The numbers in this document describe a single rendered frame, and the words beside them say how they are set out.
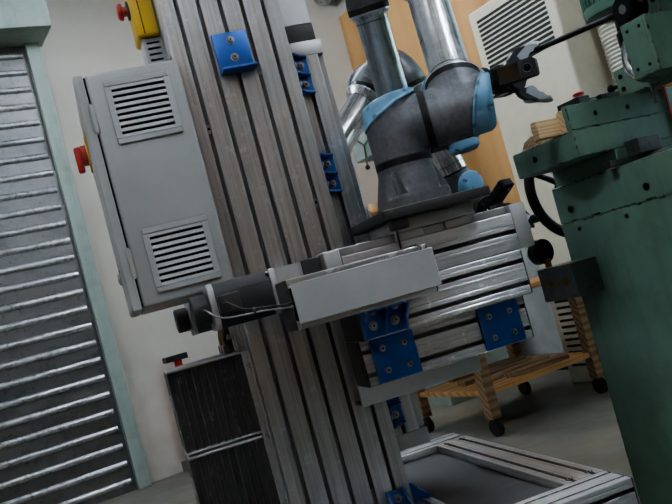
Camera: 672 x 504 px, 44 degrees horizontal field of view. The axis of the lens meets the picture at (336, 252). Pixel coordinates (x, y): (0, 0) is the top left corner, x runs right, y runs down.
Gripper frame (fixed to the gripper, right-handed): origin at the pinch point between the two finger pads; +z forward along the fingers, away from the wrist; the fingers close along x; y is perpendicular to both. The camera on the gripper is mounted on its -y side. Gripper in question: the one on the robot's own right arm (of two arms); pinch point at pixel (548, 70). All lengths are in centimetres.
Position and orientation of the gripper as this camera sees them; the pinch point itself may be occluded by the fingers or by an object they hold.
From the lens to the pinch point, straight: 216.4
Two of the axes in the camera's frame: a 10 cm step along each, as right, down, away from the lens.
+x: 2.5, 9.7, 0.0
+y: -4.4, 1.1, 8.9
